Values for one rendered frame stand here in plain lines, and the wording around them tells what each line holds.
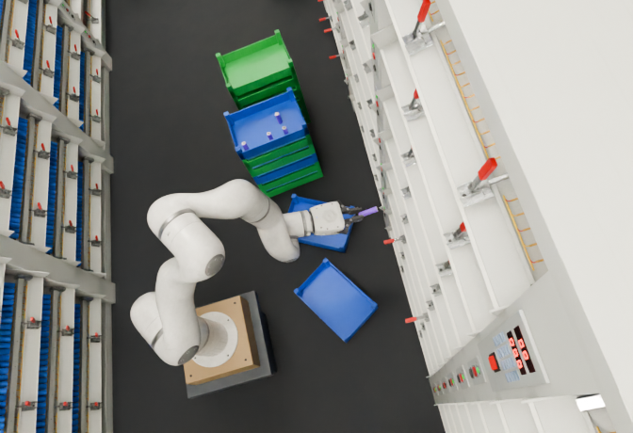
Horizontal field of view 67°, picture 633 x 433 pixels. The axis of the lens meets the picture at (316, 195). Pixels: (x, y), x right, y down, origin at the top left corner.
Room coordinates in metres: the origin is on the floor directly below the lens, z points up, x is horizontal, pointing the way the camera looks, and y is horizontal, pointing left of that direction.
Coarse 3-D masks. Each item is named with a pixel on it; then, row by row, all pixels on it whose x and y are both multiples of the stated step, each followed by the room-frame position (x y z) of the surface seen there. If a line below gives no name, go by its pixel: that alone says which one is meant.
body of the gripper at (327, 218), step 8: (312, 208) 0.63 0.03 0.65; (320, 208) 0.62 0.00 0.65; (328, 208) 0.62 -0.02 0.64; (336, 208) 0.61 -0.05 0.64; (312, 216) 0.60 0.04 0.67; (320, 216) 0.59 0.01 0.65; (328, 216) 0.59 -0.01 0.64; (336, 216) 0.58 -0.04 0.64; (320, 224) 0.57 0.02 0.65; (328, 224) 0.56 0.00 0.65; (336, 224) 0.56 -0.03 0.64; (344, 224) 0.55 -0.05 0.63; (312, 232) 0.57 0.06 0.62; (320, 232) 0.55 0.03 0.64; (328, 232) 0.54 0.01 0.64; (336, 232) 0.54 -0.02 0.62
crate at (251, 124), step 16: (288, 96) 1.26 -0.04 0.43; (224, 112) 1.26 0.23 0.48; (240, 112) 1.26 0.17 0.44; (256, 112) 1.26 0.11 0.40; (272, 112) 1.23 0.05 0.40; (288, 112) 1.20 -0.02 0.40; (240, 128) 1.21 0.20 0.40; (256, 128) 1.18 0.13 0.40; (272, 128) 1.15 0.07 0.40; (288, 128) 1.12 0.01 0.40; (304, 128) 1.06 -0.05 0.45; (240, 144) 1.13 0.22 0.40; (256, 144) 1.11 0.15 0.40; (272, 144) 1.06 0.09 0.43
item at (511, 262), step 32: (416, 0) 0.55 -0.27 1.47; (416, 32) 0.47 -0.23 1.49; (416, 64) 0.44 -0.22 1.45; (448, 64) 0.41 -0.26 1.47; (448, 96) 0.36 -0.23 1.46; (448, 128) 0.31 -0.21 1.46; (480, 128) 0.29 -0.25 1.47; (448, 160) 0.27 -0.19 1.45; (480, 160) 0.25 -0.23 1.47; (480, 192) 0.20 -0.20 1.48; (512, 192) 0.18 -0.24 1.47; (480, 224) 0.17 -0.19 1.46; (512, 224) 0.15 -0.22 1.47; (480, 256) 0.13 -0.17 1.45; (512, 256) 0.11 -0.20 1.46; (512, 288) 0.08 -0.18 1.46
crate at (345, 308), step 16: (320, 272) 0.62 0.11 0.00; (336, 272) 0.59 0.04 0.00; (304, 288) 0.57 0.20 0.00; (320, 288) 0.55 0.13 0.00; (336, 288) 0.52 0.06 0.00; (352, 288) 0.50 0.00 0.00; (320, 304) 0.48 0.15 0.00; (336, 304) 0.46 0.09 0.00; (352, 304) 0.43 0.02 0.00; (368, 304) 0.41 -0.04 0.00; (336, 320) 0.39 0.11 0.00; (352, 320) 0.37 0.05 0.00
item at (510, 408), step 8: (496, 400) -0.04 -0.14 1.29; (504, 400) -0.04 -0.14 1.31; (512, 400) -0.05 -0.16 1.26; (520, 400) -0.05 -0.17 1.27; (504, 408) -0.05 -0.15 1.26; (512, 408) -0.06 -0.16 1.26; (520, 408) -0.06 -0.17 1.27; (528, 408) -0.06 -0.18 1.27; (504, 416) -0.06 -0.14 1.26; (512, 416) -0.07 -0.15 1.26; (520, 416) -0.07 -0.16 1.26; (528, 416) -0.07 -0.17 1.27; (504, 424) -0.07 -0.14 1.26; (512, 424) -0.08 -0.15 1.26; (520, 424) -0.08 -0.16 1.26; (528, 424) -0.08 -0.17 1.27; (512, 432) -0.09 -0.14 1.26; (520, 432) -0.09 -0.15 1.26; (528, 432) -0.09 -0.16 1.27; (536, 432) -0.10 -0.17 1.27
